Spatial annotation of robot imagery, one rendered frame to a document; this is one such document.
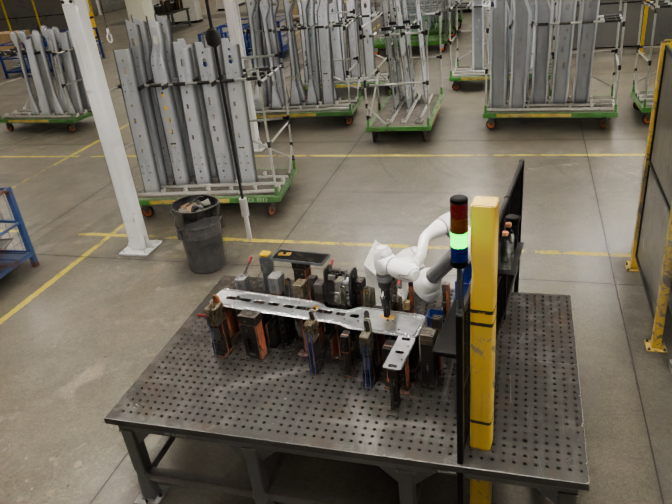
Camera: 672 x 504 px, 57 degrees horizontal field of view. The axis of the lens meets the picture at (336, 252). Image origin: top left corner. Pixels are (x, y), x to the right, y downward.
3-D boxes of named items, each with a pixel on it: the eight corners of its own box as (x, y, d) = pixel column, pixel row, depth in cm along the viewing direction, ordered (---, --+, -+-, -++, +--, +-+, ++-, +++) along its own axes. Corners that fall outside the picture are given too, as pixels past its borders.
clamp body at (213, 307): (210, 358, 391) (199, 310, 374) (223, 345, 403) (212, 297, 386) (225, 361, 387) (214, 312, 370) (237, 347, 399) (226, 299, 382)
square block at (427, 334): (421, 387, 347) (418, 334, 331) (424, 378, 354) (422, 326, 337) (435, 390, 344) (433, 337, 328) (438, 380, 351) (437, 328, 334)
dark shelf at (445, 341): (431, 355, 324) (431, 350, 322) (467, 271, 396) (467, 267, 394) (473, 362, 315) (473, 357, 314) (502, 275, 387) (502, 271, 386)
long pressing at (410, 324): (204, 306, 391) (204, 304, 391) (223, 288, 409) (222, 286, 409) (416, 339, 339) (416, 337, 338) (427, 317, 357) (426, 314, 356)
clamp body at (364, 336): (358, 387, 353) (353, 337, 336) (365, 374, 362) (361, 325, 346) (373, 390, 349) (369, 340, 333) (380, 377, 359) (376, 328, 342)
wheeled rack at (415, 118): (431, 144, 931) (428, 20, 850) (366, 145, 958) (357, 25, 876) (444, 108, 1093) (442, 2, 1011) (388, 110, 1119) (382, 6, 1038)
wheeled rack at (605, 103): (481, 131, 962) (483, 10, 881) (489, 112, 1045) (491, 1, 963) (616, 131, 900) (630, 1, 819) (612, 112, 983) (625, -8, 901)
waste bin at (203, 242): (175, 277, 639) (158, 213, 605) (198, 252, 684) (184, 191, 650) (219, 279, 625) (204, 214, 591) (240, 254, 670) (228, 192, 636)
